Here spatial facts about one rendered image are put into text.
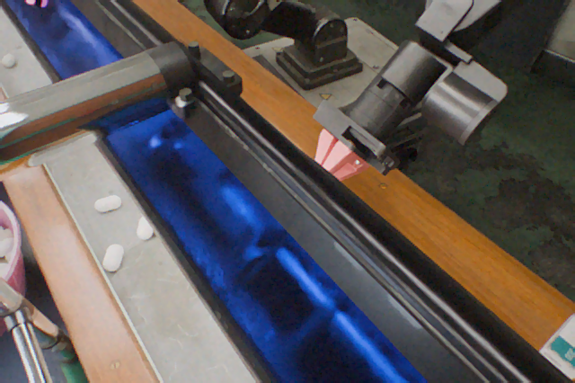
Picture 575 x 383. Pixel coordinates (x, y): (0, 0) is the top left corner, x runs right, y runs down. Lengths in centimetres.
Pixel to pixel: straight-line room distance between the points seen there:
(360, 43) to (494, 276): 109
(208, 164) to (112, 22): 10
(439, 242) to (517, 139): 151
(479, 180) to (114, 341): 152
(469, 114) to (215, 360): 37
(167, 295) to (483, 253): 40
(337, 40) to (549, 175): 108
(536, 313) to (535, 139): 157
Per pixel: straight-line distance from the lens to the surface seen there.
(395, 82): 46
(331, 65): 128
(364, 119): 46
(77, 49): 27
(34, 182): 69
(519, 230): 168
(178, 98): 16
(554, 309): 56
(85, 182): 69
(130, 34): 21
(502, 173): 185
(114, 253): 57
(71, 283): 56
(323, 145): 46
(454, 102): 45
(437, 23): 47
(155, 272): 55
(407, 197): 59
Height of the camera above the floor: 120
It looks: 50 degrees down
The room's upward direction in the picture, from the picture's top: straight up
